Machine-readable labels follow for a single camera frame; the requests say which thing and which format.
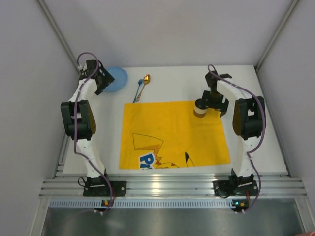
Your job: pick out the perforated cable duct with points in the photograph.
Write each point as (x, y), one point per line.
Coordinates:
(148, 203)

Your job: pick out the gold metal spoon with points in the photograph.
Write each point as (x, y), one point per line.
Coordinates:
(146, 80)

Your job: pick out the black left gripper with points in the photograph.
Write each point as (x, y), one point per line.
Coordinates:
(104, 80)

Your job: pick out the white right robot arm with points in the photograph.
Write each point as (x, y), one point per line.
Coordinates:
(248, 120)

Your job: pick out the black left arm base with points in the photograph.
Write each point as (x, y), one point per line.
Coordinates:
(98, 187)

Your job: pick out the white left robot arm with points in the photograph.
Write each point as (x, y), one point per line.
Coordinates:
(79, 122)

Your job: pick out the aluminium mounting rail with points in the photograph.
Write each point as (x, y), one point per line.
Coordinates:
(173, 186)

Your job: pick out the blue handled fork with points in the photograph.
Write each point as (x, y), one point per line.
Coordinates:
(140, 82)

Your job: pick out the brown and white metal cup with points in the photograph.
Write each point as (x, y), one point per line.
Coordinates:
(199, 112)

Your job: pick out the yellow Pikachu cloth placemat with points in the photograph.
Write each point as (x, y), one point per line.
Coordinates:
(167, 135)

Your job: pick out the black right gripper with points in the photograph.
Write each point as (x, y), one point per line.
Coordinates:
(216, 104)

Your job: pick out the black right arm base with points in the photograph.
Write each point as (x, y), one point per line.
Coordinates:
(225, 189)

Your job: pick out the blue round plate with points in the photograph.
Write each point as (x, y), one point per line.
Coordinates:
(120, 79)

